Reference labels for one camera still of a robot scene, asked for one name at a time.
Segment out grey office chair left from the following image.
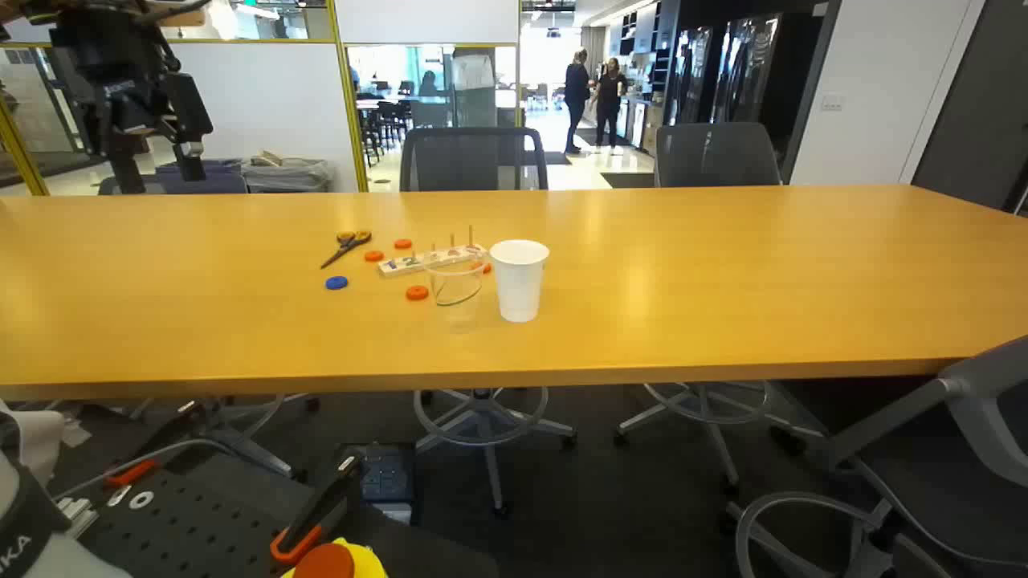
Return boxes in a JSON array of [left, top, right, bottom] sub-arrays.
[[401, 126, 575, 513]]

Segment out grey office chair right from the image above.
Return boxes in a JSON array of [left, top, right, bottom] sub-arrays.
[[614, 123, 782, 492]]

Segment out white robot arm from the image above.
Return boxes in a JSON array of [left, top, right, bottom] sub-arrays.
[[47, 0, 212, 192]]

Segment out yellow red emergency button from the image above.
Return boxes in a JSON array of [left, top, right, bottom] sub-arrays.
[[283, 538, 387, 578]]

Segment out orange black hand tool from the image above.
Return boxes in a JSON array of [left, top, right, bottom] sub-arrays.
[[271, 452, 364, 568]]

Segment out grey office chair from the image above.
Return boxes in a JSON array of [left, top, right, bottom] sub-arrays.
[[401, 126, 575, 513], [614, 123, 782, 492]]

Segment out person in dark clothes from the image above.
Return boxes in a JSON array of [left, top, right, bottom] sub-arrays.
[[564, 50, 590, 154]]

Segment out wooden number peg board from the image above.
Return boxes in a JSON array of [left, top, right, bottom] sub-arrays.
[[377, 233, 486, 276]]

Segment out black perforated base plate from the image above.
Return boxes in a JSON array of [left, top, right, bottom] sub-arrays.
[[78, 448, 312, 578]]

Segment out grey chair near corner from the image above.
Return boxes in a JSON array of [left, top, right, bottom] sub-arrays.
[[733, 338, 1028, 578]]

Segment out orange handled scissors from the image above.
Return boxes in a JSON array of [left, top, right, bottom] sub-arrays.
[[320, 231, 372, 269]]

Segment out white paper cup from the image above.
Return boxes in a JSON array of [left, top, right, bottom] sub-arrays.
[[487, 237, 548, 323]]

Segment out clear plastic cup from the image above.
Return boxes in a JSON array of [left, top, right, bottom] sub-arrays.
[[430, 262, 486, 327]]

